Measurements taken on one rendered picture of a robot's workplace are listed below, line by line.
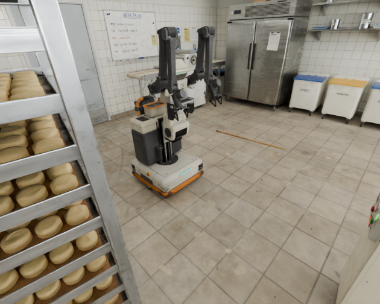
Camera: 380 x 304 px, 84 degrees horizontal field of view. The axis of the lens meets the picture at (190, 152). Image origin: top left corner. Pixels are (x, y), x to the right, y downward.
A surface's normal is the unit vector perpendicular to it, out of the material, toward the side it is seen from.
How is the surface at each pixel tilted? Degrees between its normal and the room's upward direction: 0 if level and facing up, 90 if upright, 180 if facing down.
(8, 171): 90
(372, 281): 90
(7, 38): 90
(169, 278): 0
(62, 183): 0
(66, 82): 90
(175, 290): 0
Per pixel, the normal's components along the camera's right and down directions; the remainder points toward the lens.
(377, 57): -0.70, 0.37
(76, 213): -0.03, -0.87
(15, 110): 0.58, 0.40
